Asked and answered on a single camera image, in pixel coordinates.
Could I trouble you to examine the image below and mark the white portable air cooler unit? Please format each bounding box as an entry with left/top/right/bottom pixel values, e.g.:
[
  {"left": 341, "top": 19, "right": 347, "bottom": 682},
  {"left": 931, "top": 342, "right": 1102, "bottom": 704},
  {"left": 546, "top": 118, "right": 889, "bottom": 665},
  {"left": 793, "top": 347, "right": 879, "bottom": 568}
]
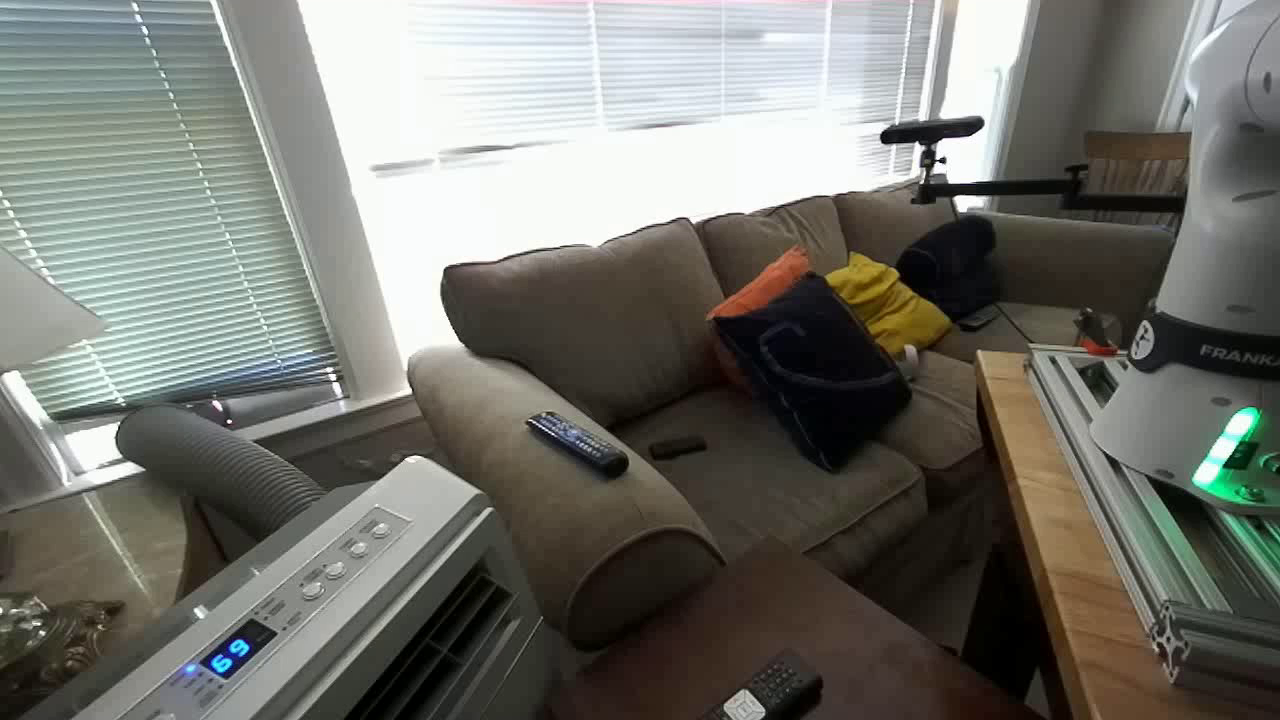
[{"left": 15, "top": 450, "right": 562, "bottom": 720}]

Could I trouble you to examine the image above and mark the beige fabric sofa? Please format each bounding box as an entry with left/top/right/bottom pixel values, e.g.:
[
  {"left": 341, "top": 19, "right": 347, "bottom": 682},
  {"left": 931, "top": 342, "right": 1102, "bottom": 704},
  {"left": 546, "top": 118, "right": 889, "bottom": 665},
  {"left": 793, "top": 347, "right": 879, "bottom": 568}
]
[{"left": 402, "top": 184, "right": 1175, "bottom": 656}]

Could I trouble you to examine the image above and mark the small black remote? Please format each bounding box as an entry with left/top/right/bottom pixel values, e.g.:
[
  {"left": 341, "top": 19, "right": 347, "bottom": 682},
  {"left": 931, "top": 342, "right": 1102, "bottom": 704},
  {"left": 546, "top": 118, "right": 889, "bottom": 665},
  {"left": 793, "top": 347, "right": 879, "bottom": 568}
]
[{"left": 643, "top": 432, "right": 710, "bottom": 462}]

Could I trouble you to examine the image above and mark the black remote with blue buttons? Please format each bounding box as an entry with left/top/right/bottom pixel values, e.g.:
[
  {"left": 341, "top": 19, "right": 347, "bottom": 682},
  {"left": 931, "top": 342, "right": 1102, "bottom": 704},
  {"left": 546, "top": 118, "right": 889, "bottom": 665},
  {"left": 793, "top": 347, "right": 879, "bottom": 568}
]
[{"left": 524, "top": 409, "right": 630, "bottom": 484}]

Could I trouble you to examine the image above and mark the orange pillow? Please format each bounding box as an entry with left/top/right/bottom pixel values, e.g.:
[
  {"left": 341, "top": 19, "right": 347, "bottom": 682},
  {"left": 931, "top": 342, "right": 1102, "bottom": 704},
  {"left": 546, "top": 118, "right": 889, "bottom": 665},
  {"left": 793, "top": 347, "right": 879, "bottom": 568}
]
[{"left": 702, "top": 244, "right": 814, "bottom": 392}]

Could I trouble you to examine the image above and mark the navy blue pillow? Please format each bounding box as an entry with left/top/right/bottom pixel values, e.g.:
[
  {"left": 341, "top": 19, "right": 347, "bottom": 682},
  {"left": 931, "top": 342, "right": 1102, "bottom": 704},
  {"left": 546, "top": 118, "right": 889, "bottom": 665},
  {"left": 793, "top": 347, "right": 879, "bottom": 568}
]
[{"left": 745, "top": 271, "right": 915, "bottom": 474}]

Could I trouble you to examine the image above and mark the yellow pillow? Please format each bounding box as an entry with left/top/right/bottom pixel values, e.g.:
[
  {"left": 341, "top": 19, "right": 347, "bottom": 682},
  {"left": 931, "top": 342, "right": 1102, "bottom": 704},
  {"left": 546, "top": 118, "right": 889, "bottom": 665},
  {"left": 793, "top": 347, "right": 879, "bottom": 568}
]
[{"left": 819, "top": 250, "right": 954, "bottom": 360}]

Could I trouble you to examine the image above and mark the dark wooden side table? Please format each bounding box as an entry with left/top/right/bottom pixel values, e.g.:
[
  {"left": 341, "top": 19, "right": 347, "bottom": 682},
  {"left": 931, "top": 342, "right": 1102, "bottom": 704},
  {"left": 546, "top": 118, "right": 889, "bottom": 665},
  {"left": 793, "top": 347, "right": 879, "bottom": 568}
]
[{"left": 543, "top": 535, "right": 1043, "bottom": 720}]

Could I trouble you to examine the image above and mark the wide white window blind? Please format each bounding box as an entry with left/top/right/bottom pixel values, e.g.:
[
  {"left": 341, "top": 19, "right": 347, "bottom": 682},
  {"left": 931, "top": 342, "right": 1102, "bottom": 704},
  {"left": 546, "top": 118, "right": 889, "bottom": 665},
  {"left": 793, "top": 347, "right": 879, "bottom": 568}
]
[{"left": 292, "top": 0, "right": 952, "bottom": 184}]

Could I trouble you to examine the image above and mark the black cushion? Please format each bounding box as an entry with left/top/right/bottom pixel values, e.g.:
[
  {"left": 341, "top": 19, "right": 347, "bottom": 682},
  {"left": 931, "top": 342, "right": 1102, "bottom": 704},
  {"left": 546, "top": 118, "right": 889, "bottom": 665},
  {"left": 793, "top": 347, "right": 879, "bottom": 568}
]
[{"left": 891, "top": 212, "right": 1001, "bottom": 324}]

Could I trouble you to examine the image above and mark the black remote with white buttons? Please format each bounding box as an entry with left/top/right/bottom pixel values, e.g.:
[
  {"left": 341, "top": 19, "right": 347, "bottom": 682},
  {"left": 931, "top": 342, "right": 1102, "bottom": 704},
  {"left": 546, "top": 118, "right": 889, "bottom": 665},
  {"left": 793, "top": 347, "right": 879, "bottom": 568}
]
[{"left": 699, "top": 647, "right": 828, "bottom": 720}]

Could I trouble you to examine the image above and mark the small red object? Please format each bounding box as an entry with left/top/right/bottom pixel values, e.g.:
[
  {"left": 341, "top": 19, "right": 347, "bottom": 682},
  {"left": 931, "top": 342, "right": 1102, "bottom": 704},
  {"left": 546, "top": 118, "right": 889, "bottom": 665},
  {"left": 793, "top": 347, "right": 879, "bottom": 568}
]
[{"left": 1071, "top": 308, "right": 1127, "bottom": 360}]

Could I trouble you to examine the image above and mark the light wooden table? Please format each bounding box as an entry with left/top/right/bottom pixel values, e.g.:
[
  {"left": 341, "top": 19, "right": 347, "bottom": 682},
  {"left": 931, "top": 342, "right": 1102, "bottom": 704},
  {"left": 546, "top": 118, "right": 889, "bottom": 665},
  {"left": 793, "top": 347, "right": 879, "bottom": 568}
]
[{"left": 970, "top": 347, "right": 1280, "bottom": 720}]

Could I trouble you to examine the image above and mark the wooden chair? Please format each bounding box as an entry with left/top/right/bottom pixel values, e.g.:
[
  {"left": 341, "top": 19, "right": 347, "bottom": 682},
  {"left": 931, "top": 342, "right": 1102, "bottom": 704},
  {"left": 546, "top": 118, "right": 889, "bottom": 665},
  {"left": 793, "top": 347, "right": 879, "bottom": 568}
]
[{"left": 1081, "top": 129, "right": 1193, "bottom": 205}]

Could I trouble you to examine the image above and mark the narrow white window blind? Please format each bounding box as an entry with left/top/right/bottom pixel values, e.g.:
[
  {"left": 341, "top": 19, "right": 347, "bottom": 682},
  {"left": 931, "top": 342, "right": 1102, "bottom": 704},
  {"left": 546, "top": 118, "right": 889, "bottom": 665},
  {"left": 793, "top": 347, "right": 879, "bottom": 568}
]
[{"left": 0, "top": 0, "right": 343, "bottom": 420}]

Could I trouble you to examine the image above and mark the lamp with pleated white shade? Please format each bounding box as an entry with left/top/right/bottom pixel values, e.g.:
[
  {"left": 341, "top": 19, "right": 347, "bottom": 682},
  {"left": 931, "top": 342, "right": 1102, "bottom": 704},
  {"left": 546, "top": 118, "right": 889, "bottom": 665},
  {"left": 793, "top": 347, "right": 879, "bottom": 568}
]
[{"left": 0, "top": 247, "right": 108, "bottom": 374}]

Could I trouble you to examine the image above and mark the black stereo camera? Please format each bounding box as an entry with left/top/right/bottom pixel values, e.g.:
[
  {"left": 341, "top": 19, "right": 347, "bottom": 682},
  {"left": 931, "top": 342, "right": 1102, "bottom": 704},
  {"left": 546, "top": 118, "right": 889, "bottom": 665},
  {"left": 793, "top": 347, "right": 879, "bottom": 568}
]
[{"left": 874, "top": 112, "right": 986, "bottom": 147}]

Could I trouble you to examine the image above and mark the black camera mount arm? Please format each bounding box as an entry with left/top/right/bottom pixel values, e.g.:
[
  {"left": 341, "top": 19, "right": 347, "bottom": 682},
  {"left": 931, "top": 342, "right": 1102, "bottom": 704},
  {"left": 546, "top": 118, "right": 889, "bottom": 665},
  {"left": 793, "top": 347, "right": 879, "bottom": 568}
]
[{"left": 908, "top": 136, "right": 1193, "bottom": 215}]

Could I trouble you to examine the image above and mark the grey flexible exhaust hose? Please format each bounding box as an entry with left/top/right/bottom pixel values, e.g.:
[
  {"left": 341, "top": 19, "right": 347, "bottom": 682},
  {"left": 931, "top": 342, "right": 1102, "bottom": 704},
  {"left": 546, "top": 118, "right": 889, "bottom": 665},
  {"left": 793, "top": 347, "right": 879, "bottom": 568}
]
[{"left": 113, "top": 402, "right": 333, "bottom": 544}]

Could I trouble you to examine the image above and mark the aluminium rail frame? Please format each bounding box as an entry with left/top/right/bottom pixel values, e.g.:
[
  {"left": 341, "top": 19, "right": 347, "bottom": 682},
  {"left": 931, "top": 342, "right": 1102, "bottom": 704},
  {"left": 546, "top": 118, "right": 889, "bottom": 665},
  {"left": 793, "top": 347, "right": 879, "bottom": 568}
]
[{"left": 1024, "top": 340, "right": 1280, "bottom": 697}]

